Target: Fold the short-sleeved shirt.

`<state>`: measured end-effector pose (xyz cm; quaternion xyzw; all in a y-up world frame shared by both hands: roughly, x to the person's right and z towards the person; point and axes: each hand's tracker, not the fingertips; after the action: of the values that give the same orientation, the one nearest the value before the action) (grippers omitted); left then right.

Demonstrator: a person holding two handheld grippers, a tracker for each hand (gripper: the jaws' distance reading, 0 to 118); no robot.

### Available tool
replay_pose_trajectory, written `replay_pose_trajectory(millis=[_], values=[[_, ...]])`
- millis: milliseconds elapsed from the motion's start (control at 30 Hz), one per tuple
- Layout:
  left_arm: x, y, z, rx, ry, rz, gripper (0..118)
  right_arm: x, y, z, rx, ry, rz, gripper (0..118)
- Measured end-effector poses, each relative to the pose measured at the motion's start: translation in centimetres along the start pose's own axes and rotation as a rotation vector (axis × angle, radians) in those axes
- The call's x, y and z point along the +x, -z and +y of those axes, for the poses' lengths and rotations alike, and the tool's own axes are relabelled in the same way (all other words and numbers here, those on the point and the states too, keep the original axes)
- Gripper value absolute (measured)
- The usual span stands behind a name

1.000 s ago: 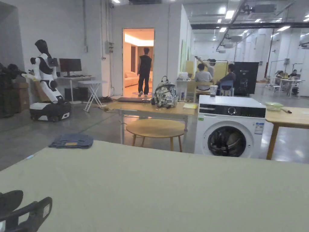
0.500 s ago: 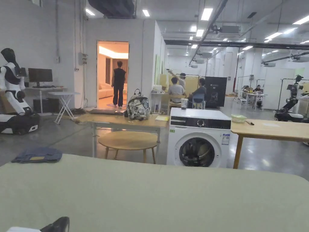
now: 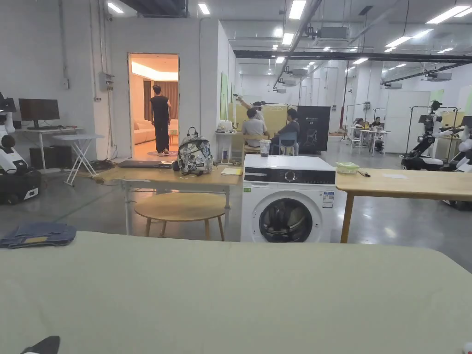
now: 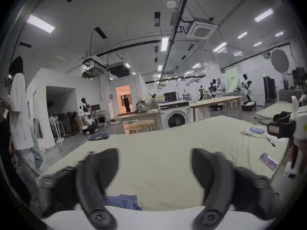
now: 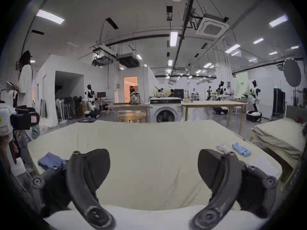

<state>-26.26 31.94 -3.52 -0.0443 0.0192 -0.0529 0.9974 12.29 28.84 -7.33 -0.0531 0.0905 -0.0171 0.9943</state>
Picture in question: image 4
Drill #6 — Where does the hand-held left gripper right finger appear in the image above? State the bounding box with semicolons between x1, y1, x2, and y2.
191;148;280;230

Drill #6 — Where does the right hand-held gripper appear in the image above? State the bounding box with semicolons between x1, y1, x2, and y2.
267;95;307;193

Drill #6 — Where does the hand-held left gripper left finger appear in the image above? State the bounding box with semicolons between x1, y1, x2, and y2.
36;148;119;230

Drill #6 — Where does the person's right hand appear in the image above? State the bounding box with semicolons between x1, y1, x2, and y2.
288;143;300;170

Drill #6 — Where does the bed with pale green sheet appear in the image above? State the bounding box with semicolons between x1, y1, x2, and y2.
253;101;296;126
38;115;292;211

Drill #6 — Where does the white and blue packet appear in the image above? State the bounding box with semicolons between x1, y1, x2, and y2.
241;127;267;138

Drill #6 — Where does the phone with purple screen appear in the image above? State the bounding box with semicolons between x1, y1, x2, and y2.
259;152;279;170

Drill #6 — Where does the dark blue shirt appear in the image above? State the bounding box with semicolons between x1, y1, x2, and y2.
105;195;143;211

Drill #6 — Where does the blue cloth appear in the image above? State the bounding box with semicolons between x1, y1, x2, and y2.
88;133;110;141

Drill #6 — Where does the white humanoid robot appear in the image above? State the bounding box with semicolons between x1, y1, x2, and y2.
240;73;257;111
80;98;98;134
199;79;224;100

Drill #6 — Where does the row of standing fans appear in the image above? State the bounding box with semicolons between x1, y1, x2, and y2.
49;112;81;142

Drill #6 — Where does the round wooden table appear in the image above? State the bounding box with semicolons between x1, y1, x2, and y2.
125;120;155;134

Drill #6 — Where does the grey studio light umbrella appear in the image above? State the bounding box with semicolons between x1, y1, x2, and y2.
271;48;290;72

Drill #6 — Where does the white washing machine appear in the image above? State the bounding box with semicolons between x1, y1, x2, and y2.
159;101;191;129

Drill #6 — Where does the long wooden table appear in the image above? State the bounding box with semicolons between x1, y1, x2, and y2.
189;96;244;122

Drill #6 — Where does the patterned backpack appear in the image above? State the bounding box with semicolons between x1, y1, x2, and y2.
135;99;149;113

